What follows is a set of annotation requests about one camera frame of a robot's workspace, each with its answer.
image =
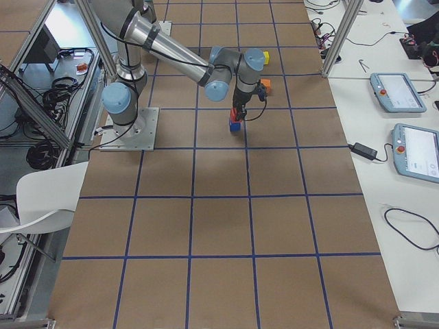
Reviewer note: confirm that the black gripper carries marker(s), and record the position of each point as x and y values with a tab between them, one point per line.
239	100

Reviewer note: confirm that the red block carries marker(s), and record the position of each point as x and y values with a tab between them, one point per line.
234	117

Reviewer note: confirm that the blue block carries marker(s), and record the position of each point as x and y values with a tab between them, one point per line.
234	126

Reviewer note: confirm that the orange block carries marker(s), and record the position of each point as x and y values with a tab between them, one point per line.
267	84

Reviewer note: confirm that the yellow block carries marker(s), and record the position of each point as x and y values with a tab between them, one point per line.
266	57

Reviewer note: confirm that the black power adapter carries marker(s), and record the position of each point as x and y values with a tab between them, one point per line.
363	151

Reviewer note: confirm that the allen key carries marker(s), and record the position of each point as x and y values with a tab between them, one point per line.
363	65

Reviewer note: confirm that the far teach pendant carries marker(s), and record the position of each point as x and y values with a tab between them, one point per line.
396	93

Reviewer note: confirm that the teach pendant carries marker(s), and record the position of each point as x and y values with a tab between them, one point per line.
415	152
396	93

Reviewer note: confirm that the orange snack packet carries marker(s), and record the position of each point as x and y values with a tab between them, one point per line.
82	68

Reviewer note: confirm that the near teach pendant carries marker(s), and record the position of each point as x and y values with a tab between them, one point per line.
415	152

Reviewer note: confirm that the white chair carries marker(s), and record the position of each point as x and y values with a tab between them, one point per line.
46	200

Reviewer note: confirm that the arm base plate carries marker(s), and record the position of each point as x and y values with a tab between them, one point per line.
164	28
141	136

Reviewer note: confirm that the aluminium frame post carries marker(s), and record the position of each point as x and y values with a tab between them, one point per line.
344	28

